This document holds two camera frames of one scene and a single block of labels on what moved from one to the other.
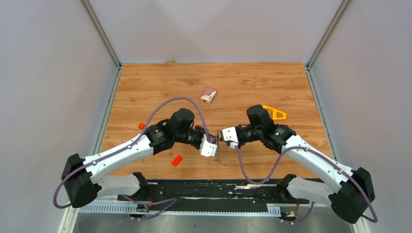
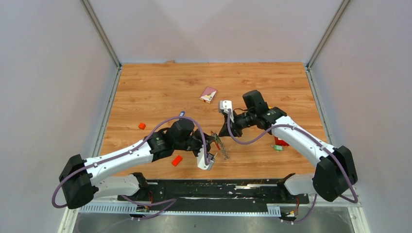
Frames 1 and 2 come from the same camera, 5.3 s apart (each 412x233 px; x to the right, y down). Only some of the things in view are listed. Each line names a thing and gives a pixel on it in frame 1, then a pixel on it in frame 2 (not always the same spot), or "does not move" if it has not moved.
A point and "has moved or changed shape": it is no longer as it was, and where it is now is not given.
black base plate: (214, 191) does not move
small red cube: (141, 125) does not move
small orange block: (176, 160) does not move
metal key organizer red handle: (218, 159) has moved or changed shape
